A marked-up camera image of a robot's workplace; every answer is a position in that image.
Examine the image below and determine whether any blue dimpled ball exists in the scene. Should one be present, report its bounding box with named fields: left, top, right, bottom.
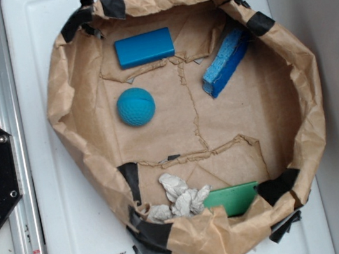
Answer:
left=117, top=88, right=156, bottom=127

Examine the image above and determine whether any blue sponge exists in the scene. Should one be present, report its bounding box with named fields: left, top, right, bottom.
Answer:
left=203, top=29, right=250, bottom=99

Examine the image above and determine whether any green rectangular block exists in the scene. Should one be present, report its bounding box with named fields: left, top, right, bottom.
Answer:
left=203, top=181, right=258, bottom=217

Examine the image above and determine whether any crumpled white paper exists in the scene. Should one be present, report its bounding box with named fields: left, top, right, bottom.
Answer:
left=147, top=173, right=212, bottom=224

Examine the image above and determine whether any blue rectangular block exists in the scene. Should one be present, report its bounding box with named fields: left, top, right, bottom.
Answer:
left=114, top=27, right=175, bottom=70

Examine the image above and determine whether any brown paper bag bin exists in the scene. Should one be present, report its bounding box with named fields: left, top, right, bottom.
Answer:
left=47, top=0, right=326, bottom=254

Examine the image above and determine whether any aluminium rail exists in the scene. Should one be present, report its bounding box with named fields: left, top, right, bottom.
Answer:
left=0, top=2, right=48, bottom=254

